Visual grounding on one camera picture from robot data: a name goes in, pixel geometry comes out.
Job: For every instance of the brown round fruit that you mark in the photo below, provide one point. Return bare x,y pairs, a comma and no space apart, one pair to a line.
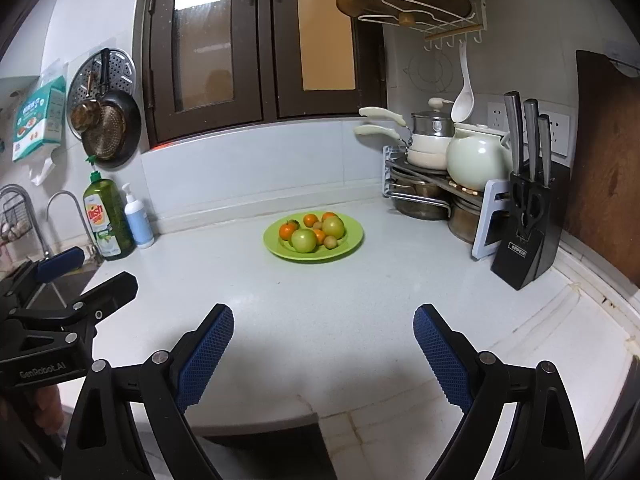
329,243

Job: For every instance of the white wall rack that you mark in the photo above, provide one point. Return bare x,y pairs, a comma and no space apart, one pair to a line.
450,30

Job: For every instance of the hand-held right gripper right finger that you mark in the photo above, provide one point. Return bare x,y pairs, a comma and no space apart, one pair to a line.
442,355

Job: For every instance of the steel faucet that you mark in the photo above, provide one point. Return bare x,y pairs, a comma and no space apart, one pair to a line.
65,197

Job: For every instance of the steel pot with lid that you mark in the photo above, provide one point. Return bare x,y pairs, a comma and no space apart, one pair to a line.
432,122

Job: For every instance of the copper mesh strainer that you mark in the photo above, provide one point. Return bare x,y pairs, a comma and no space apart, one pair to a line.
82,112

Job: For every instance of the white blue pump bottle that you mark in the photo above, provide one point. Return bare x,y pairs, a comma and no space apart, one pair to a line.
139,225

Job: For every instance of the green plate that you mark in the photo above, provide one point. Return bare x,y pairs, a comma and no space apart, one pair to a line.
345,250

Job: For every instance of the round steel steamer plate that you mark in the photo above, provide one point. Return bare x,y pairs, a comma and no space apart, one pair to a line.
120,67

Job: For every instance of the small orange mandarin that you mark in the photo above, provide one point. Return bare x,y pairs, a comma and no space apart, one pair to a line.
310,220

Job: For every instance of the cream kettle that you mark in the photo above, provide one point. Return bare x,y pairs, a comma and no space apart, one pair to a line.
475,160

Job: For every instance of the brownish green apple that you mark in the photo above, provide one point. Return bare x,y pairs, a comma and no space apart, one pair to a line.
333,227

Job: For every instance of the white ladle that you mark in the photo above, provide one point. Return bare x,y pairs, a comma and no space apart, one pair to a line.
464,100

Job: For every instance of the brown wooden cutting board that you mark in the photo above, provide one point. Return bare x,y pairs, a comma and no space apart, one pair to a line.
605,160

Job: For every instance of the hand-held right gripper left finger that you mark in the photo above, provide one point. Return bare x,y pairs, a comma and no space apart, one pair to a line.
202,360

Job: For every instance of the dark wooden window cabinet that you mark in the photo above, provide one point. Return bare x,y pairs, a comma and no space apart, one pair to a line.
225,45

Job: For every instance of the green dish soap bottle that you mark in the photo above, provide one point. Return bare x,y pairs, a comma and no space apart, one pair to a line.
105,215

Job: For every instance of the white wall socket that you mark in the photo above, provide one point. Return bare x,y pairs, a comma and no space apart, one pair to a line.
497,114
559,132

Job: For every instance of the yellow green apple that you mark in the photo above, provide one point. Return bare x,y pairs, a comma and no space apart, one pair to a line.
304,240

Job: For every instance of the stemmed orange mandarin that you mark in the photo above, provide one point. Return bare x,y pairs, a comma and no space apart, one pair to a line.
287,231

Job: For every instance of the teal cardboard box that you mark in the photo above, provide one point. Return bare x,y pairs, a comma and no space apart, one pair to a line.
40,120

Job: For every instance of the black frying pan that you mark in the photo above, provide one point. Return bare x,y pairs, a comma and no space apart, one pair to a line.
112,132

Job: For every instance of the black scissors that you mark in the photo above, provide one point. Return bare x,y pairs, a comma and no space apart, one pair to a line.
527,210

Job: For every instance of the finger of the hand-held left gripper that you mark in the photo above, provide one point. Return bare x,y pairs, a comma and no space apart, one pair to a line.
110,292
60,262

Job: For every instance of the black knife block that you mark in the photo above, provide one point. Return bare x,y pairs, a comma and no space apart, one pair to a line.
530,260

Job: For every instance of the person's left hand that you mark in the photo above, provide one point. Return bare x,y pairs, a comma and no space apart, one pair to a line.
42,410

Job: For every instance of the white pot rack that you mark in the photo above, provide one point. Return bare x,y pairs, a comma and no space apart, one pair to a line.
492,215

